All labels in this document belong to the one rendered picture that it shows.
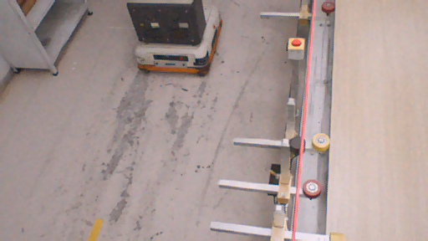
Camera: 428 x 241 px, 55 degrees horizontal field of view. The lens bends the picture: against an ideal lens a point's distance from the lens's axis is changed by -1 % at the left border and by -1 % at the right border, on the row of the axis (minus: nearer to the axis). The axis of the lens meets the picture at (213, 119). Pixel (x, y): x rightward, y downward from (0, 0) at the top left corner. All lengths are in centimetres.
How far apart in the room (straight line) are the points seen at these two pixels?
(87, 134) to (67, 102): 44
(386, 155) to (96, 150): 216
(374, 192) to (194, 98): 192
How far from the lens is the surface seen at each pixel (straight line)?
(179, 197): 293
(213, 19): 368
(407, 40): 253
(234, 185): 192
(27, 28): 377
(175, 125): 327
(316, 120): 243
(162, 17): 331
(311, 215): 212
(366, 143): 202
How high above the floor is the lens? 253
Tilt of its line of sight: 51 degrees down
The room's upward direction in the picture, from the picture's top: 12 degrees counter-clockwise
